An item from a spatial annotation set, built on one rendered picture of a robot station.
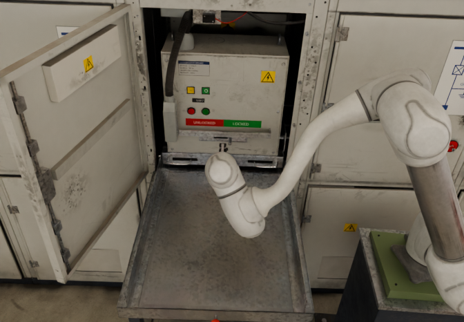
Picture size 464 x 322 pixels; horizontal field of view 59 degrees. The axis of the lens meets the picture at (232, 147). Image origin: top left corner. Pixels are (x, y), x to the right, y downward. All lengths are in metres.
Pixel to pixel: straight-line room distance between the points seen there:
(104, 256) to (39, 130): 1.19
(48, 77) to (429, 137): 0.97
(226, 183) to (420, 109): 0.57
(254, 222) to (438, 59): 0.90
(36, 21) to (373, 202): 1.58
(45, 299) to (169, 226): 1.16
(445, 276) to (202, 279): 0.75
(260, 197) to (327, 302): 1.31
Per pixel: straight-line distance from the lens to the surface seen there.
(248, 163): 1.84
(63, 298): 2.57
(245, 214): 1.28
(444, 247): 1.36
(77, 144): 1.40
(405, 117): 1.03
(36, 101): 1.22
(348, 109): 1.20
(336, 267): 2.33
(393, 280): 1.64
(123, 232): 2.15
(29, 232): 2.32
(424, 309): 1.67
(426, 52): 1.67
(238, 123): 1.74
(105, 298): 2.50
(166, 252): 1.53
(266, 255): 1.52
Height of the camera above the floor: 2.01
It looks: 35 degrees down
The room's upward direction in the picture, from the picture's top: 2 degrees clockwise
